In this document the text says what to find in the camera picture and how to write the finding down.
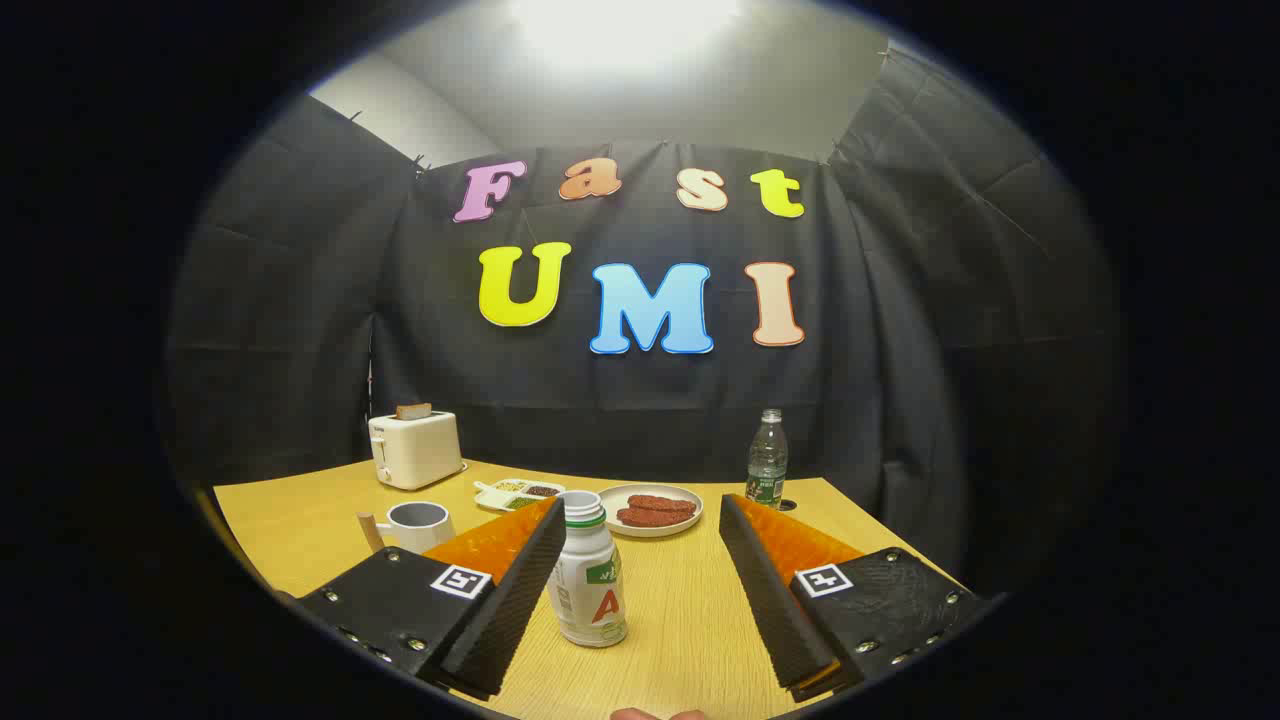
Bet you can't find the white round plate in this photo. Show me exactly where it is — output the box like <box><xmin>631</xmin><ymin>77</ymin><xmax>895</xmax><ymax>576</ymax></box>
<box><xmin>597</xmin><ymin>484</ymin><xmax>704</xmax><ymax>539</ymax></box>

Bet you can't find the clear plastic water bottle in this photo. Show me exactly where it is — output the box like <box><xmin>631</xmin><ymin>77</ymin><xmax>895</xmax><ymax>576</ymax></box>
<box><xmin>745</xmin><ymin>409</ymin><xmax>789</xmax><ymax>509</ymax></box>

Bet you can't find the white juice bottle green ring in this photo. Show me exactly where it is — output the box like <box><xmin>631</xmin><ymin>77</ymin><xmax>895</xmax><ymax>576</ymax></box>
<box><xmin>546</xmin><ymin>490</ymin><xmax>629</xmax><ymax>648</ymax></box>

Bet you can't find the white divided condiment dish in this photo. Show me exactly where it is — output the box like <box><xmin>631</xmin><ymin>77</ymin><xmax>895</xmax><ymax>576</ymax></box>
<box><xmin>473</xmin><ymin>478</ymin><xmax>566</xmax><ymax>513</ymax></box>

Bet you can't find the wooden table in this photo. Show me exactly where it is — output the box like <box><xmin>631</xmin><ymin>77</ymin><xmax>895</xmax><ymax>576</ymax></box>
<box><xmin>213</xmin><ymin>458</ymin><xmax>951</xmax><ymax>720</ymax></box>

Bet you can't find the cream toaster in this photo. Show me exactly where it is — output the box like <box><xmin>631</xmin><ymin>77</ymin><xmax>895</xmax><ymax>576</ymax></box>
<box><xmin>368</xmin><ymin>410</ymin><xmax>467</xmax><ymax>491</ymax></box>

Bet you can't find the black backdrop cloth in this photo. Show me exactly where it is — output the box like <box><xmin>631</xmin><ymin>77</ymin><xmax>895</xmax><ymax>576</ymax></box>
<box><xmin>165</xmin><ymin>45</ymin><xmax>1116</xmax><ymax>581</ymax></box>

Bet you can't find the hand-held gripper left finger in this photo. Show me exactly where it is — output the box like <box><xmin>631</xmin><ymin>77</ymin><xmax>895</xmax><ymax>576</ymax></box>
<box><xmin>297</xmin><ymin>497</ymin><xmax>567</xmax><ymax>701</ymax></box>

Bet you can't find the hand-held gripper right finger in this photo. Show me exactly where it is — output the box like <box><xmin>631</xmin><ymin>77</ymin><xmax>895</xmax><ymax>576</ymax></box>
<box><xmin>719</xmin><ymin>493</ymin><xmax>991</xmax><ymax>703</ymax></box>

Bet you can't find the white cup with wooden handle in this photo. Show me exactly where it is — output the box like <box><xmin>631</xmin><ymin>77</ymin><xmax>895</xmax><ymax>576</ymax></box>
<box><xmin>357</xmin><ymin>501</ymin><xmax>457</xmax><ymax>554</ymax></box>

